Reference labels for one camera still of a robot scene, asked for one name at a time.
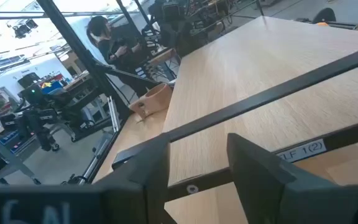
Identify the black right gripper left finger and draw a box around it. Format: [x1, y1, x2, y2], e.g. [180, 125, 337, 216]
[93, 133, 177, 224]

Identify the black metal rig frame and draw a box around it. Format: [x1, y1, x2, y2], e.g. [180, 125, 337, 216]
[0, 0, 164, 125]

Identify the person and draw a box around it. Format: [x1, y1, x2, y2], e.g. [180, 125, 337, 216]
[86, 15, 155, 97]

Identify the black background robot cart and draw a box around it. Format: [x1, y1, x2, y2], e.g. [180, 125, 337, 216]
[0, 83, 105, 153]

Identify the beige wooden cup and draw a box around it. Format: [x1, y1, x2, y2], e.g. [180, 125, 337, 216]
[129, 82, 174, 119]

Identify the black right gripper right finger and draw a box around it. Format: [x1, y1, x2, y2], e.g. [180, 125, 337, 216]
[226, 133, 338, 224]

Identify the wooden shelf with black frame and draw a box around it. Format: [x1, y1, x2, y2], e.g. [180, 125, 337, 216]
[112, 15, 358, 202]

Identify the black ceiling camera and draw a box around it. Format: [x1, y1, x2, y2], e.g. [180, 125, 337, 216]
[12, 19, 39, 39]

